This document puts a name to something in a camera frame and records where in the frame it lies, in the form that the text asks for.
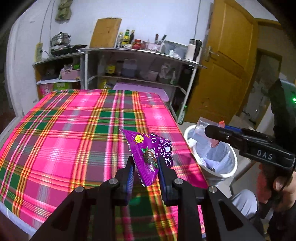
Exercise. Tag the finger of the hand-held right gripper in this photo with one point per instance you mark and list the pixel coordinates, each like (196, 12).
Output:
(233, 128)
(222, 135)

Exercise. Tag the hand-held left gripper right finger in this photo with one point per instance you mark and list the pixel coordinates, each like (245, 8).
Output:
(161, 180)

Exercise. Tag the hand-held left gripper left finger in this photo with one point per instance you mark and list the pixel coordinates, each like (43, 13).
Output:
(129, 183)

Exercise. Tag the red lidded clear cup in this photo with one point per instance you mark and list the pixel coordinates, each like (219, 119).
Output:
(203, 132)

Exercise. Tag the translucent bin liner bag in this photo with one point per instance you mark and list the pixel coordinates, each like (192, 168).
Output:
(208, 153)

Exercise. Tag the purple snack packet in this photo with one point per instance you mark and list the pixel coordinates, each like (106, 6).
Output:
(145, 150)

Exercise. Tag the white trash bin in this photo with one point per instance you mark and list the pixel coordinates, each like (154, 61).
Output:
(222, 173)

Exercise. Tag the person's right hand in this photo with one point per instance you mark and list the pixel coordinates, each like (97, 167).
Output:
(286, 183)

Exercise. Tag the green plastic bottle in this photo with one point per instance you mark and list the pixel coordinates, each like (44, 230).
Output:
(182, 113)

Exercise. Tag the person's grey trouser leg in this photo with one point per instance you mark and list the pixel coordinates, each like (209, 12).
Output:
(245, 204)

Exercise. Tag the yellow wooden door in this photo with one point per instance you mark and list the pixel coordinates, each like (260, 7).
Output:
(231, 69)

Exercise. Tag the pink plaid tablecloth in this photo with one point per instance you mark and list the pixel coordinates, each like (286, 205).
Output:
(69, 150)

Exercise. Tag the black flask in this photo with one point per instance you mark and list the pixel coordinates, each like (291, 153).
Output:
(186, 75)

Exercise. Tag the crumpled plastic bag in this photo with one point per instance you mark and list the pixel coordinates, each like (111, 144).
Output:
(166, 70)

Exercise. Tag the white black electric kettle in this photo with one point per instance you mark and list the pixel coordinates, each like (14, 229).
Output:
(193, 49)

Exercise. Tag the pink plastic tub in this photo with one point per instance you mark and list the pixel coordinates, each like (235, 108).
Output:
(151, 75)

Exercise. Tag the purple lidded storage box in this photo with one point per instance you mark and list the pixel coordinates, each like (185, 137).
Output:
(138, 89)

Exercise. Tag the clear plastic container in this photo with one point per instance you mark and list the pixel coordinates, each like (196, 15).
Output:
(175, 48)

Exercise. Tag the yellow oil bottle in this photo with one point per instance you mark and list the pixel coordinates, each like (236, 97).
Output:
(104, 84)

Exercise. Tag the pink utensil holder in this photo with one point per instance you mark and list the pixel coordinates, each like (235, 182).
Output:
(153, 46)

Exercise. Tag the purple liquid jug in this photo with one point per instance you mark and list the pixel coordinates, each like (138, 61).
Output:
(129, 68)

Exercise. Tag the yellow label soy bottle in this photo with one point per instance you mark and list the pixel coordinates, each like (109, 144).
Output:
(110, 69)

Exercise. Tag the brown glass jar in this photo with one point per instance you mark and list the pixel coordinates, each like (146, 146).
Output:
(119, 67)

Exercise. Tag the green cardboard box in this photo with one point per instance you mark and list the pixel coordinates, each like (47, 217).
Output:
(61, 86)

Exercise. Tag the small glass jar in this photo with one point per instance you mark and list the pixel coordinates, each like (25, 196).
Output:
(144, 45)

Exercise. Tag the white plastic bottle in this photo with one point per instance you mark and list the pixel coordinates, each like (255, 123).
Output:
(101, 66)

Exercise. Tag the pink plastic basket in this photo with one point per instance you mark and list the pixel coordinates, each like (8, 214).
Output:
(69, 74)

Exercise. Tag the red jar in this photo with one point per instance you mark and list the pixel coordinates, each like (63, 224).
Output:
(137, 44)

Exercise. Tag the pink cardboard box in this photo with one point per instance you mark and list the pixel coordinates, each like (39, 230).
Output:
(45, 90)

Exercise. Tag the white metal shelf unit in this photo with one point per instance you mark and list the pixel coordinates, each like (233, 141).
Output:
(129, 50)

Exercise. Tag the dark sauce bottle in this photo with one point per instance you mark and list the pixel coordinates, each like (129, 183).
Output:
(131, 37)

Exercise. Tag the green glass bottle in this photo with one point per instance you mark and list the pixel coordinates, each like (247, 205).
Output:
(126, 37)

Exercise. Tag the clear seasoning bottle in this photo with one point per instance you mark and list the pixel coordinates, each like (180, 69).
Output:
(119, 39)

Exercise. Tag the small white shelf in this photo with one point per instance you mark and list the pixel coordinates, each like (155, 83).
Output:
(53, 59)

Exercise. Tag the black induction cooker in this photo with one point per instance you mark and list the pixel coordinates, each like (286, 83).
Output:
(67, 48)

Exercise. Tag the wooden cutting board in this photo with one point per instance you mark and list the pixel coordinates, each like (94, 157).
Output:
(105, 32)

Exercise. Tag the steel steamer pot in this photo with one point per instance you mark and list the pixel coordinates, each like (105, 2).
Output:
(60, 39)

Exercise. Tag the yellowed power strip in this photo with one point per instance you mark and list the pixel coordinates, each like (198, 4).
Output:
(38, 52)

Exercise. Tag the green hanging cloth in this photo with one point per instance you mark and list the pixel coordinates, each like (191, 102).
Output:
(63, 10)

